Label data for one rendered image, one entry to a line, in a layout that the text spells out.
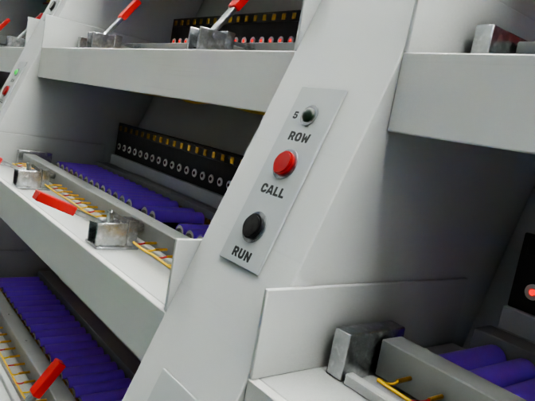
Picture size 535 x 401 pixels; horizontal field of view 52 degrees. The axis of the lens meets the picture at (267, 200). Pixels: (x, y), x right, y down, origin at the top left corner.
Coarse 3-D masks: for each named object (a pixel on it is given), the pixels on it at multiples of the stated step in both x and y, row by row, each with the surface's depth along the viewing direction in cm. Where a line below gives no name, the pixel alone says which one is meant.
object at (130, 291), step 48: (0, 144) 84; (48, 144) 88; (96, 144) 93; (0, 192) 72; (48, 192) 70; (192, 192) 71; (48, 240) 56; (192, 240) 37; (96, 288) 46; (144, 288) 40; (144, 336) 39
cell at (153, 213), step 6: (156, 210) 60; (162, 210) 61; (168, 210) 62; (156, 216) 60; (162, 216) 60; (168, 216) 61; (174, 216) 61; (180, 216) 62; (186, 216) 62; (192, 216) 63; (198, 216) 63; (204, 216) 64; (168, 222) 61; (174, 222) 61; (180, 222) 62; (186, 222) 62; (192, 222) 63; (198, 222) 63; (204, 222) 64
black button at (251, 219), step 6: (252, 216) 33; (258, 216) 33; (246, 222) 34; (252, 222) 33; (258, 222) 33; (246, 228) 33; (252, 228) 33; (258, 228) 33; (246, 234) 33; (252, 234) 33; (258, 234) 33
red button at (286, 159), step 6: (282, 156) 34; (288, 156) 33; (294, 156) 34; (276, 162) 34; (282, 162) 34; (288, 162) 33; (294, 162) 33; (276, 168) 34; (282, 168) 33; (288, 168) 33; (282, 174) 33
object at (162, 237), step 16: (32, 160) 81; (64, 176) 70; (64, 192) 66; (80, 192) 65; (96, 192) 63; (80, 208) 60; (96, 208) 61; (112, 208) 58; (128, 208) 56; (144, 224) 52; (160, 224) 52; (144, 240) 52; (160, 240) 49
